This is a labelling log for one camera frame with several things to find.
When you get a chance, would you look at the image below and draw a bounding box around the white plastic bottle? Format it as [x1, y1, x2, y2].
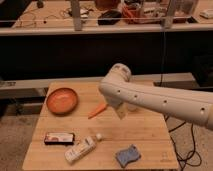
[65, 133, 103, 164]

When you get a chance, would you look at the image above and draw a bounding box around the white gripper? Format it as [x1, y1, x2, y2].
[105, 96, 127, 119]

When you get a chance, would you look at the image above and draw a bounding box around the left metal post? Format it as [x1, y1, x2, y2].
[70, 0, 82, 31]

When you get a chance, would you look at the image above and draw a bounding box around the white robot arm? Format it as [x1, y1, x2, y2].
[99, 63, 213, 130]

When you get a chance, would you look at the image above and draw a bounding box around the hanging black cable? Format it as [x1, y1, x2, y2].
[156, 27, 167, 88]

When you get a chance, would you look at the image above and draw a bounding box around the blue sponge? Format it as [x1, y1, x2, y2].
[115, 145, 141, 168]

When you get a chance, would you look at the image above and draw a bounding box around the black object on bench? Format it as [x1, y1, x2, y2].
[98, 10, 121, 25]

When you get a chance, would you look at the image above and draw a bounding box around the translucent plastic cup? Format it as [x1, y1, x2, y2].
[126, 104, 138, 112]

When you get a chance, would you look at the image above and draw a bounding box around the orange pepper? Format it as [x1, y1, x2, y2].
[88, 103, 107, 119]

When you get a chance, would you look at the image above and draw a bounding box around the black rectangular box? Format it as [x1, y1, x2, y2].
[44, 132, 75, 145]

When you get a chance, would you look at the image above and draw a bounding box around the black floor cable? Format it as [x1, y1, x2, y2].
[164, 114, 203, 171]

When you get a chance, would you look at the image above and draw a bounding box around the right metal post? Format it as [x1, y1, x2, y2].
[163, 0, 176, 29]

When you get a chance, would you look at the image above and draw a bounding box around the metal post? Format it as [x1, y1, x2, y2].
[163, 0, 176, 29]
[70, 0, 82, 31]

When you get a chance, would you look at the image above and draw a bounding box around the orange bowl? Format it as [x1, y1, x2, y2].
[46, 88, 78, 115]

